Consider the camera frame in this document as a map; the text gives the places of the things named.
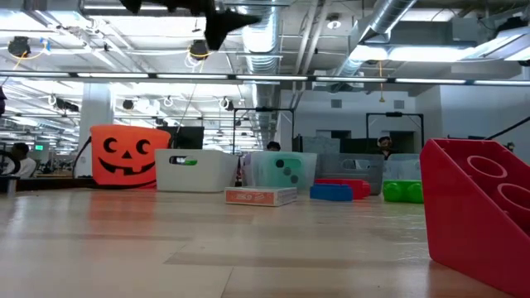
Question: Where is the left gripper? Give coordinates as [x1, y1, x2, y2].
[119, 0, 262, 51]

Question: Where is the teal foam die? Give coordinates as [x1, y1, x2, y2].
[264, 156, 310, 187]

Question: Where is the blue toy brick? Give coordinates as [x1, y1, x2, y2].
[309, 183, 354, 203]

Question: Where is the large red toy brick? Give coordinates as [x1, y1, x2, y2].
[314, 177, 373, 201]

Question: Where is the black ceiling lamp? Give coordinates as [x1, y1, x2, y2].
[7, 36, 32, 58]
[189, 39, 210, 62]

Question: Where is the long ceiling light strip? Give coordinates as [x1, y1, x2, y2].
[0, 70, 530, 86]

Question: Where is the white building column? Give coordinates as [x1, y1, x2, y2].
[77, 82, 115, 177]

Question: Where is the black monitor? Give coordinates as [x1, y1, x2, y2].
[159, 126, 206, 151]

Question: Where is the white plastic bin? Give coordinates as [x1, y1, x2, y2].
[155, 148, 240, 194]

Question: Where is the orange pumpkin bucket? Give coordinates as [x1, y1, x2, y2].
[72, 123, 172, 190]

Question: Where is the playing card box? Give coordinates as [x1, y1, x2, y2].
[224, 185, 299, 208]

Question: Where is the clear plastic bin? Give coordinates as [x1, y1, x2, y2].
[242, 151, 319, 194]
[383, 152, 422, 183]

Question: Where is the smoked grey plastic bin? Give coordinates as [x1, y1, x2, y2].
[316, 152, 386, 196]

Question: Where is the yellow hanging pendant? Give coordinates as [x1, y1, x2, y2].
[378, 60, 386, 103]

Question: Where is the silver ventilation duct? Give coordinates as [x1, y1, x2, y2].
[330, 0, 417, 78]
[238, 0, 285, 75]

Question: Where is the black metal frame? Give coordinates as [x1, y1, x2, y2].
[365, 111, 425, 155]

